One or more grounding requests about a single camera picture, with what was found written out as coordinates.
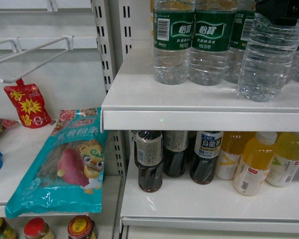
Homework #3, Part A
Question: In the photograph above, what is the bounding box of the white wire display hook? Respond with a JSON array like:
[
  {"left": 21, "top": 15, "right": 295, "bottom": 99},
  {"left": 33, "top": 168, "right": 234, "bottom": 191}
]
[{"left": 0, "top": 35, "right": 73, "bottom": 84}]

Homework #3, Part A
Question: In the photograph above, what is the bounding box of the red lid sauce jar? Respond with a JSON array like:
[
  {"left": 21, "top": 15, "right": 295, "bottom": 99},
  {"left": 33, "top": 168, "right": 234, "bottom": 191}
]
[{"left": 23, "top": 217, "right": 55, "bottom": 239}]

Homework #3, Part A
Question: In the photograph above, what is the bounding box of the teal noodle snack bag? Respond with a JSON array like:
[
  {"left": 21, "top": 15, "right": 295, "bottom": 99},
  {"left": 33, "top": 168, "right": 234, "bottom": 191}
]
[{"left": 5, "top": 108, "right": 108, "bottom": 218}]

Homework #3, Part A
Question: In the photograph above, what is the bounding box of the red sauce pouch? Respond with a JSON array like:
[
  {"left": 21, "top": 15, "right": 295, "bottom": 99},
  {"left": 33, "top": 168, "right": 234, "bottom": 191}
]
[{"left": 3, "top": 79, "right": 52, "bottom": 129}]

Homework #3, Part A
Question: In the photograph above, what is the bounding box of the red label sauce jar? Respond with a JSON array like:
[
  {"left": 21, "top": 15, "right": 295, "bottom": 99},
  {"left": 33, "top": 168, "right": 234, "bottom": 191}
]
[{"left": 67, "top": 215, "right": 98, "bottom": 239}]

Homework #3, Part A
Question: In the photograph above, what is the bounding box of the dark oolong tea bottle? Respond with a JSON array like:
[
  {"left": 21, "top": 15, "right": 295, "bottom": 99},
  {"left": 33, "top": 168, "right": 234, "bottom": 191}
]
[
  {"left": 190, "top": 131, "right": 224, "bottom": 185},
  {"left": 136, "top": 130, "right": 163, "bottom": 192},
  {"left": 163, "top": 130, "right": 189, "bottom": 178}
]

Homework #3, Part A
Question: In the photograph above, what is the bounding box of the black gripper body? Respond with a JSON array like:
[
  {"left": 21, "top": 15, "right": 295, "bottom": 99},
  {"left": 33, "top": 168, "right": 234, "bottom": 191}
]
[{"left": 255, "top": 0, "right": 299, "bottom": 25}]

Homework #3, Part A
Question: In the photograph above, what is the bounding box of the yellow vitamin drink bottle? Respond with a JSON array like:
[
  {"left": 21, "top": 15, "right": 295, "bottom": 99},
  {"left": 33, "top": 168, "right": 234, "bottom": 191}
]
[
  {"left": 215, "top": 131, "right": 255, "bottom": 180},
  {"left": 233, "top": 131, "right": 278, "bottom": 196},
  {"left": 266, "top": 132, "right": 299, "bottom": 187}
]

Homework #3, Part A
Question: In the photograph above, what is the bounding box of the white shelf board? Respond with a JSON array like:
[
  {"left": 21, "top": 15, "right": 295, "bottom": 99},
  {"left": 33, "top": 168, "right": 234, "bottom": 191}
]
[
  {"left": 101, "top": 40, "right": 299, "bottom": 131},
  {"left": 114, "top": 149, "right": 299, "bottom": 239}
]

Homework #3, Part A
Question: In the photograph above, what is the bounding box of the white bottom shelf board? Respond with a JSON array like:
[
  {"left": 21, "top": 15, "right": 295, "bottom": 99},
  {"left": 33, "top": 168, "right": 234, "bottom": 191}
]
[{"left": 114, "top": 149, "right": 299, "bottom": 239}]

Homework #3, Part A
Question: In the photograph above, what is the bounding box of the yellow label jar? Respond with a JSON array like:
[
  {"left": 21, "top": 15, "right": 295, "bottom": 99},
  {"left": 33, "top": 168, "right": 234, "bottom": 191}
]
[{"left": 0, "top": 217, "right": 17, "bottom": 239}]

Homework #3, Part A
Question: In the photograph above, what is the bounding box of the clear water bottle green label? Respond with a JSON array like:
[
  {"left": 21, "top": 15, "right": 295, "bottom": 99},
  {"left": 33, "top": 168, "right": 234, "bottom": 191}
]
[
  {"left": 153, "top": 0, "right": 196, "bottom": 85},
  {"left": 285, "top": 46, "right": 299, "bottom": 84},
  {"left": 189, "top": 0, "right": 237, "bottom": 86},
  {"left": 238, "top": 13, "right": 299, "bottom": 102},
  {"left": 223, "top": 0, "right": 256, "bottom": 84}
]

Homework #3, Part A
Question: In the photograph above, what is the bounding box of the white left side shelf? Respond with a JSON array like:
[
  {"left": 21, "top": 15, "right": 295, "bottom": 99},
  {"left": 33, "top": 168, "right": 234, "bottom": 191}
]
[{"left": 0, "top": 125, "right": 123, "bottom": 217}]

